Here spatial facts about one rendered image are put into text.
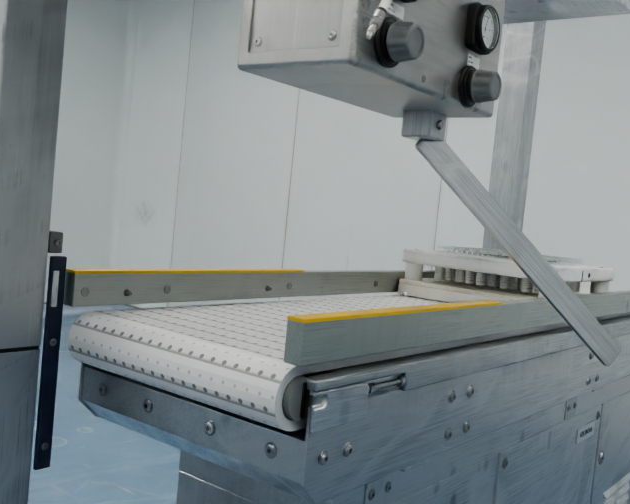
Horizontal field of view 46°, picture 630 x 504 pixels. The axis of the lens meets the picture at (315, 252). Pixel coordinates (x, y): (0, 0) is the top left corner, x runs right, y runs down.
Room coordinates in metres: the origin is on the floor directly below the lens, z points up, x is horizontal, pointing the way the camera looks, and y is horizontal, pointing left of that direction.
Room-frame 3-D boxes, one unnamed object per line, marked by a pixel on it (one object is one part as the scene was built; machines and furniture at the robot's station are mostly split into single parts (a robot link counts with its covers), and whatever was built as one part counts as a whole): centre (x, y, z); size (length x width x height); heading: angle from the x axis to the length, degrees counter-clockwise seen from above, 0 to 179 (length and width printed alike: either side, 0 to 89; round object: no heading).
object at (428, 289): (1.15, -0.30, 0.92); 0.24 x 0.24 x 0.02; 52
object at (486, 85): (0.60, -0.12, 1.14); 0.03 x 0.03 x 0.04; 53
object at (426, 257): (1.15, -0.30, 0.97); 0.25 x 0.24 x 0.02; 52
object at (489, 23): (0.61, -0.12, 1.18); 0.04 x 0.01 x 0.04; 143
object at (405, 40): (0.51, -0.04, 1.15); 0.03 x 0.02 x 0.04; 143
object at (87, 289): (1.21, -0.18, 0.93); 1.32 x 0.02 x 0.03; 143
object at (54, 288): (0.68, 0.23, 0.86); 0.02 x 0.01 x 0.20; 143
